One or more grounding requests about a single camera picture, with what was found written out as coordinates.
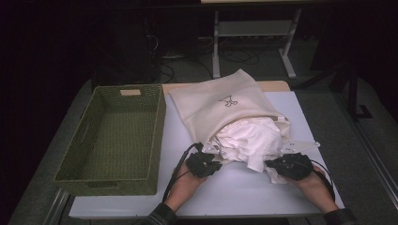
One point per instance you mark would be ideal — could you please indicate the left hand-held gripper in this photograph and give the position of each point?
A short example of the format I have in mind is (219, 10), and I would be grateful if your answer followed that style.
(202, 164)

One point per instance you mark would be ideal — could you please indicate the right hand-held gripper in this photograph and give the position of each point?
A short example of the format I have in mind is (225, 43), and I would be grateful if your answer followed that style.
(291, 167)

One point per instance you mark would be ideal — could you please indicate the white garment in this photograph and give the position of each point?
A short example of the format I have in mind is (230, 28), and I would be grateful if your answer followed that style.
(250, 140)

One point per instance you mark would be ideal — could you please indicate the cream mesh laundry bag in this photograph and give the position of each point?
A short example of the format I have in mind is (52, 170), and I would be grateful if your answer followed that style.
(212, 106)

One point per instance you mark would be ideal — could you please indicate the person's left hand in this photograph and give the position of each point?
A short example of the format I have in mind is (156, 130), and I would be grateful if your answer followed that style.
(183, 187)

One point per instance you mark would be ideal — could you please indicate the person's right hand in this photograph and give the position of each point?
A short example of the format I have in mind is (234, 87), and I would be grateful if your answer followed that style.
(316, 190)

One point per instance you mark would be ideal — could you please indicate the green woven basket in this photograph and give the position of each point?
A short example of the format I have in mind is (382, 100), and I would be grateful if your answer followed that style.
(119, 134)

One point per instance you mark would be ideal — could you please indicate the dark metal stand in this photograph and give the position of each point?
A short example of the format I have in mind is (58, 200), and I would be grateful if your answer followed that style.
(353, 93)

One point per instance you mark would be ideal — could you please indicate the aluminium frame rail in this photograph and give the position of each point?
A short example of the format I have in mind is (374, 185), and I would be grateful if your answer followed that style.
(378, 168)
(56, 207)

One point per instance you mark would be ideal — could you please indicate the white metal desk frame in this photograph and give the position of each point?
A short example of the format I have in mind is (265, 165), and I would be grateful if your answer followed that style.
(253, 28)

